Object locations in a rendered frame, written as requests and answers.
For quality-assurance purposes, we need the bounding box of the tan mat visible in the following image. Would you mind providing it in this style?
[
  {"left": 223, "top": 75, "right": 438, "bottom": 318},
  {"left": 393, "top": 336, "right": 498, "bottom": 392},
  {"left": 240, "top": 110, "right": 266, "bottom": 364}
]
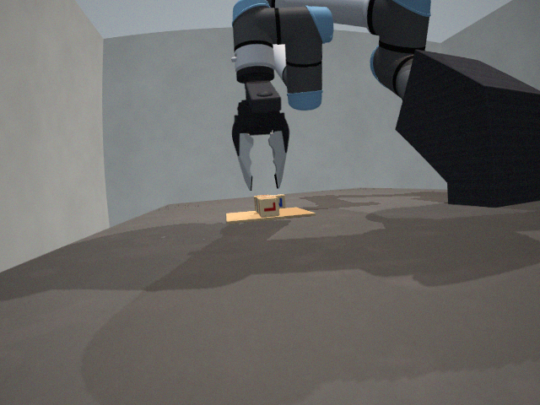
[{"left": 227, "top": 208, "right": 316, "bottom": 224}]

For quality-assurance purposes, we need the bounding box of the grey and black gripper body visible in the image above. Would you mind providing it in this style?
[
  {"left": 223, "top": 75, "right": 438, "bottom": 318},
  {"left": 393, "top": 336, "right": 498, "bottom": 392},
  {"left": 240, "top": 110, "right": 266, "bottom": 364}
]
[{"left": 236, "top": 66, "right": 280, "bottom": 136}]

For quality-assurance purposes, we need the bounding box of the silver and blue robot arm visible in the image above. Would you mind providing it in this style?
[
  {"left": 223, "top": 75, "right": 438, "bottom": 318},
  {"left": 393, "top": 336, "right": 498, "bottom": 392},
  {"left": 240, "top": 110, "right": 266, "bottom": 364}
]
[{"left": 231, "top": 0, "right": 431, "bottom": 113}]

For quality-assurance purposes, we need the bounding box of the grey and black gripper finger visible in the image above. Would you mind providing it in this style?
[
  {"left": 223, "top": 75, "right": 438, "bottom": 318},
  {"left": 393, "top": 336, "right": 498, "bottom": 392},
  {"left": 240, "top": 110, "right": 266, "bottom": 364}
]
[
  {"left": 268, "top": 113, "right": 289, "bottom": 189},
  {"left": 232, "top": 115, "right": 254, "bottom": 191}
]

